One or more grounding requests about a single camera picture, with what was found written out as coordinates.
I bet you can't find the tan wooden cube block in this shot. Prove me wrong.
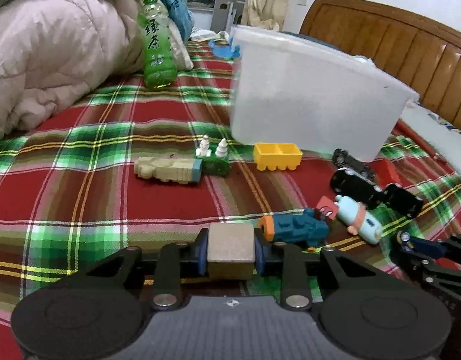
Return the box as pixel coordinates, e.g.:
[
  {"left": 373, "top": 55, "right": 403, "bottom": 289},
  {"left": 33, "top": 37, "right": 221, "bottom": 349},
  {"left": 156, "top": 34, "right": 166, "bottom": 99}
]
[{"left": 206, "top": 223, "right": 256, "bottom": 281}]

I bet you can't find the teal orange toy figure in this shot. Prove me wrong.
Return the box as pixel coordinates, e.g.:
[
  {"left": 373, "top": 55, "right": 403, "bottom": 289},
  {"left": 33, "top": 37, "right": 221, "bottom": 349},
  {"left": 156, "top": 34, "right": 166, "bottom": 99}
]
[{"left": 258, "top": 208, "right": 329, "bottom": 249}]

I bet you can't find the light blue toy figure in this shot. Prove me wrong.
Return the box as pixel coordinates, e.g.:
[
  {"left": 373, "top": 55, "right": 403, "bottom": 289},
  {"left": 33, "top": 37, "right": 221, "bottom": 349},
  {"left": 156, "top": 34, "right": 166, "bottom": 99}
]
[{"left": 335, "top": 195, "right": 383, "bottom": 245}]

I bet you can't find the red toy brick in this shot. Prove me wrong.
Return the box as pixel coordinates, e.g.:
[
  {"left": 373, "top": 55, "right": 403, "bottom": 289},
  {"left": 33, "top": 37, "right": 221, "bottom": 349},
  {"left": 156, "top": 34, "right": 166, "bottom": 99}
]
[{"left": 370, "top": 158, "right": 402, "bottom": 187}]

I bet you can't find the white patterned pillow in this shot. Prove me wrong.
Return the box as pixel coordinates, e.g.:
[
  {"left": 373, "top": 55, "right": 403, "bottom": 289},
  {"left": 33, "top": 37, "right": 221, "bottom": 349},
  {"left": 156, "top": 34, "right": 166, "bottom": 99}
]
[{"left": 401, "top": 101, "right": 461, "bottom": 177}]

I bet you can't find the green block with white trees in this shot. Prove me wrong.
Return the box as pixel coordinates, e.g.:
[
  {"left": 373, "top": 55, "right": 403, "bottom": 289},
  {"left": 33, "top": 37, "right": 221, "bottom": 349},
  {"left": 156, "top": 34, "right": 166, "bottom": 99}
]
[{"left": 195, "top": 135, "right": 231, "bottom": 177}]

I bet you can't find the plaid bed sheet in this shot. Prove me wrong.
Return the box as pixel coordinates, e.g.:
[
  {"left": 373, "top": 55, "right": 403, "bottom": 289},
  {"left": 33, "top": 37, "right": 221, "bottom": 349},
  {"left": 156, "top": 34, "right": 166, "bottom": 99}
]
[{"left": 0, "top": 39, "right": 461, "bottom": 360}]

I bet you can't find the yellow toy brick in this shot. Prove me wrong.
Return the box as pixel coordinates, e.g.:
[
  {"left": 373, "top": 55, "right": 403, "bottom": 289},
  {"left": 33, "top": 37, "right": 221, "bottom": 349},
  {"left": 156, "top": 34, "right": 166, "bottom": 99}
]
[{"left": 253, "top": 142, "right": 303, "bottom": 172}]

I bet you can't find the white translucent plastic bin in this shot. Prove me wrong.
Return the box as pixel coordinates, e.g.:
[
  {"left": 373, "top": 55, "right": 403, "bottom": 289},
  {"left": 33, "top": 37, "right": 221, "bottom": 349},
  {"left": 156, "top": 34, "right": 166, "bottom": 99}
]
[{"left": 230, "top": 25, "right": 419, "bottom": 162}]

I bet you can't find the wooden bed headboard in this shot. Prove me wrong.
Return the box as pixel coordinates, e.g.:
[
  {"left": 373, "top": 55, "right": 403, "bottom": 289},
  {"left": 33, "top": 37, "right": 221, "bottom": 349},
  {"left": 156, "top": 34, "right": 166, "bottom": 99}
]
[{"left": 300, "top": 0, "right": 461, "bottom": 130}]

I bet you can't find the green tea bottle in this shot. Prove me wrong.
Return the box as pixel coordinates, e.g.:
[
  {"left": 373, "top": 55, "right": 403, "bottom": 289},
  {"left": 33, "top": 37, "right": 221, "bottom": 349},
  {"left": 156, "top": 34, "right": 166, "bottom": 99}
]
[{"left": 138, "top": 0, "right": 178, "bottom": 89}]

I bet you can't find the blue plastic toy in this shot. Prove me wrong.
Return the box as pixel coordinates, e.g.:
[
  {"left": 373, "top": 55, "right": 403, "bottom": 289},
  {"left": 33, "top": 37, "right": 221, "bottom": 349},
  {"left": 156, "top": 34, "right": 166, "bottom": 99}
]
[{"left": 209, "top": 39, "right": 240, "bottom": 59}]

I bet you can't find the white cloth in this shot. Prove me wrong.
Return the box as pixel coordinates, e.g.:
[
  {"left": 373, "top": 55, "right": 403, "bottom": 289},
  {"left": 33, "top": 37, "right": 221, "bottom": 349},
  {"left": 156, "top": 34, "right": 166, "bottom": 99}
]
[{"left": 190, "top": 28, "right": 231, "bottom": 44}]

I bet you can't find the pink quilt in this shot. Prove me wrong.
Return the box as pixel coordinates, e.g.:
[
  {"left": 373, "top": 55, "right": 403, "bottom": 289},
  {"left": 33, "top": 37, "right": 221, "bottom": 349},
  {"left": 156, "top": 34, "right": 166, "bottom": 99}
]
[{"left": 0, "top": 0, "right": 143, "bottom": 139}]

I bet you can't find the grey folding stool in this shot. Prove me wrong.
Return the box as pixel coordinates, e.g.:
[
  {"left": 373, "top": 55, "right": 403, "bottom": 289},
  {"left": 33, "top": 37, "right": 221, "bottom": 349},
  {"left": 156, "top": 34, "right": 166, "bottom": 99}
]
[{"left": 210, "top": 0, "right": 245, "bottom": 33}]

